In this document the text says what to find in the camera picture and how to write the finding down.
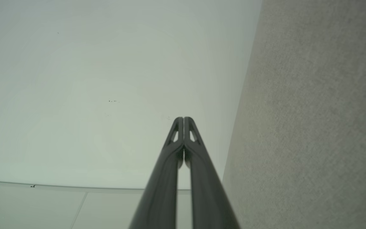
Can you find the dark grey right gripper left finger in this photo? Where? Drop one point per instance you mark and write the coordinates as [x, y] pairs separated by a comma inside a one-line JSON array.
[[165, 178]]

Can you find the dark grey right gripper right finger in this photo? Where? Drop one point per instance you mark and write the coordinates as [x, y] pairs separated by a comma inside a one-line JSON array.
[[206, 190]]

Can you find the grey wall baseboard strip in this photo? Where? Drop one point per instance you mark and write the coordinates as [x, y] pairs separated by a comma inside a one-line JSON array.
[[59, 187]]

